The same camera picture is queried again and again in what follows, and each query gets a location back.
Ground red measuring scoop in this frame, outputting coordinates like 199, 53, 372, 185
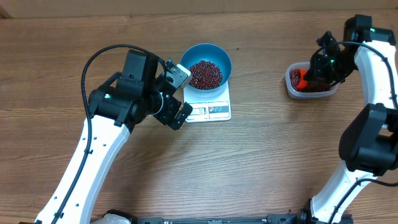
296, 69, 308, 91

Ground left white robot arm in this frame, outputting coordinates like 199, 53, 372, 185
34, 69, 192, 223

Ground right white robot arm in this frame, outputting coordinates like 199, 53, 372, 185
295, 14, 397, 223

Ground white digital kitchen scale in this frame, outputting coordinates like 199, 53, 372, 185
183, 82, 232, 123

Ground teal plastic bowl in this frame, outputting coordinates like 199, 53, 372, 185
180, 44, 233, 88

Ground red adzuki beans in container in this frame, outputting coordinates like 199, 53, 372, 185
289, 69, 330, 93

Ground clear plastic food container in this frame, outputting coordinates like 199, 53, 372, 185
285, 62, 338, 100

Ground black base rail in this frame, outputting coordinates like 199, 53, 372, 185
90, 209, 323, 224

